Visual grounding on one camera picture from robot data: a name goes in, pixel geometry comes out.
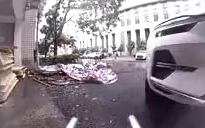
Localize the row of parked cars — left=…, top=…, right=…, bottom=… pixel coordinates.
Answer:
left=80, top=50, right=108, bottom=60

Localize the patterned tarpaulin over rubble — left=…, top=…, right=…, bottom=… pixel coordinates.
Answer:
left=37, top=61, right=119, bottom=85

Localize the grey asphalt road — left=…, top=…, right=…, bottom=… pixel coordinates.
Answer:
left=0, top=57, right=205, bottom=128

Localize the white car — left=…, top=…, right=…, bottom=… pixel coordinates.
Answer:
left=134, top=49, right=148, bottom=61
left=144, top=7, right=205, bottom=108

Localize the hedge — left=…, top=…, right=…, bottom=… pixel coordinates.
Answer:
left=39, top=53, right=81, bottom=66

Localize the large pale building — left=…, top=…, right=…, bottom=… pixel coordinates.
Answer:
left=74, top=0, right=205, bottom=58

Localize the tree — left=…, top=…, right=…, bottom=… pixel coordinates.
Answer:
left=38, top=0, right=124, bottom=58

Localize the robot's own part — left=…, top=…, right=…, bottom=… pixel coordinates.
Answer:
left=128, top=114, right=142, bottom=128
left=65, top=116, right=79, bottom=128

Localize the tiled building with pillar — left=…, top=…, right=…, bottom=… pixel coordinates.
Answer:
left=0, top=0, right=41, bottom=69

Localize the stack of wooden boards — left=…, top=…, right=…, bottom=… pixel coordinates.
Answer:
left=0, top=47, right=28, bottom=106

